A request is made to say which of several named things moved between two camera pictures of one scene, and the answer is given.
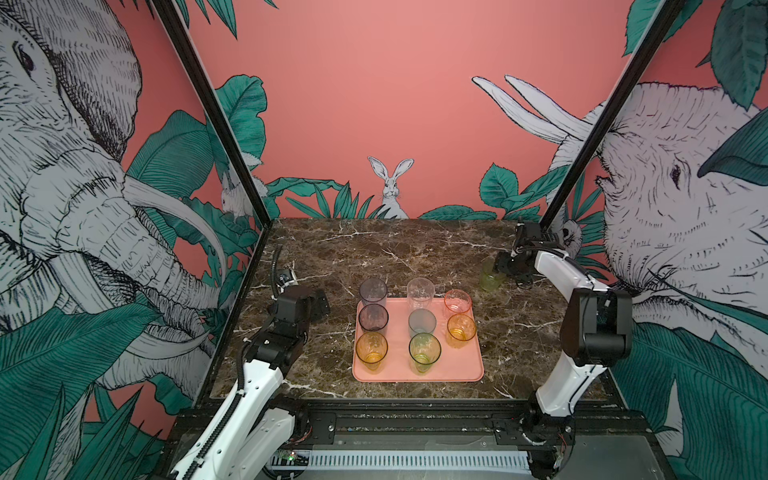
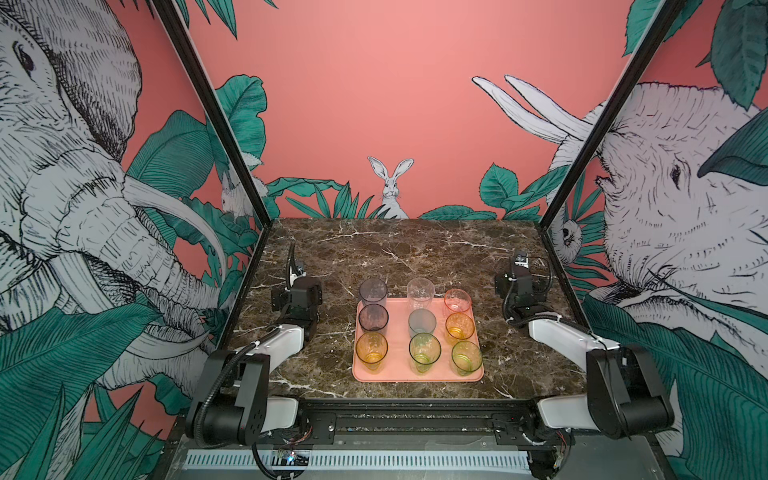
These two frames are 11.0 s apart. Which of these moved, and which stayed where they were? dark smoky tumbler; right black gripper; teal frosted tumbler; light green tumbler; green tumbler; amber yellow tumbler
Moved: right black gripper; green tumbler
Stayed: teal frosted tumbler; amber yellow tumbler; dark smoky tumbler; light green tumbler
